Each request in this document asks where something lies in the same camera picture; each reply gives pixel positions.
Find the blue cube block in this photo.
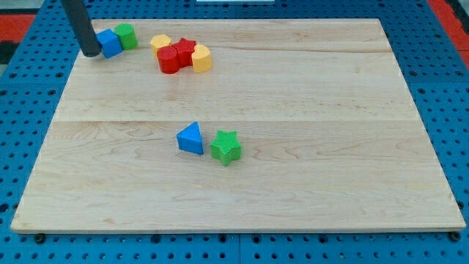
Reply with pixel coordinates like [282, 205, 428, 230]
[96, 29, 122, 59]

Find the green cylinder block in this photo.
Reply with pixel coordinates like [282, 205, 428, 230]
[114, 23, 138, 50]

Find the red cylinder block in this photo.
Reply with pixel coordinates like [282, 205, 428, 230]
[157, 46, 180, 74]

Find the green star block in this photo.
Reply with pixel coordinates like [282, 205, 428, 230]
[210, 130, 242, 166]

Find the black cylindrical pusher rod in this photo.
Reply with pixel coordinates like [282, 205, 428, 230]
[61, 0, 101, 57]

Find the yellow heart block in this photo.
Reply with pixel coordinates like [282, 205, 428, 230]
[191, 44, 212, 73]

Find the blue triangle block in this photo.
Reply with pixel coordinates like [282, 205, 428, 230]
[177, 122, 204, 155]

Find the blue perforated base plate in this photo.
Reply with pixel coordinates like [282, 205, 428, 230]
[1, 0, 468, 263]

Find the yellow hexagon block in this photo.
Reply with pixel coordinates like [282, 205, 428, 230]
[149, 34, 172, 60]

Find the red star block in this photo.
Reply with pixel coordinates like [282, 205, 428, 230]
[172, 37, 197, 68]

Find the light wooden board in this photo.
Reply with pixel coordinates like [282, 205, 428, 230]
[11, 18, 465, 234]

